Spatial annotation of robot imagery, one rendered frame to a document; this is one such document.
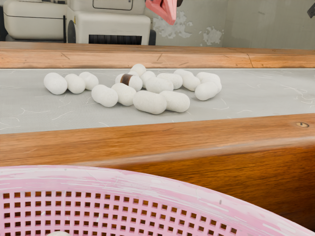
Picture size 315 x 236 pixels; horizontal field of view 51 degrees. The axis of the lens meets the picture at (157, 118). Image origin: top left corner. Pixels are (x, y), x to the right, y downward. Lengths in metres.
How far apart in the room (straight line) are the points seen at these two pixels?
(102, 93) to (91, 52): 0.22
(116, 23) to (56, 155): 0.82
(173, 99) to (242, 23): 2.52
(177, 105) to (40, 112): 0.13
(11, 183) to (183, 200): 0.08
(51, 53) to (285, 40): 2.11
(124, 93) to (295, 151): 0.18
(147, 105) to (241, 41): 2.53
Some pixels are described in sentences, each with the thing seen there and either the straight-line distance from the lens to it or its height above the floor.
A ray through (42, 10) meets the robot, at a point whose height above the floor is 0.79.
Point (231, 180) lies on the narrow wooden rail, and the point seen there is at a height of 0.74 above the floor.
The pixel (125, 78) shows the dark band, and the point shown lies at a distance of 0.41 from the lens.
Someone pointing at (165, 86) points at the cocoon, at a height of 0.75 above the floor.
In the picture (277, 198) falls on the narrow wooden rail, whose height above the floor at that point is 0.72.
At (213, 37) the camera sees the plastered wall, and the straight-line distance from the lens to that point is 2.97.
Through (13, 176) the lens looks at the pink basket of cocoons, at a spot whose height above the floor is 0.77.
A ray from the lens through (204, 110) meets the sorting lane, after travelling 0.37.
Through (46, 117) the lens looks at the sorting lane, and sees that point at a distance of 0.32.
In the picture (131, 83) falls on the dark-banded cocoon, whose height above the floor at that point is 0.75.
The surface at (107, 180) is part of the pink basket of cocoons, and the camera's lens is 0.16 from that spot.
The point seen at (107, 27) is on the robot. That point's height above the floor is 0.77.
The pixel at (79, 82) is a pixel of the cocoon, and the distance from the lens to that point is 0.39.
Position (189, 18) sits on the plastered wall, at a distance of 2.81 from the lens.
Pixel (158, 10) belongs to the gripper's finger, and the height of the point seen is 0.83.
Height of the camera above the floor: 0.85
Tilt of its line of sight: 19 degrees down
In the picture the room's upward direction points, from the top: 5 degrees clockwise
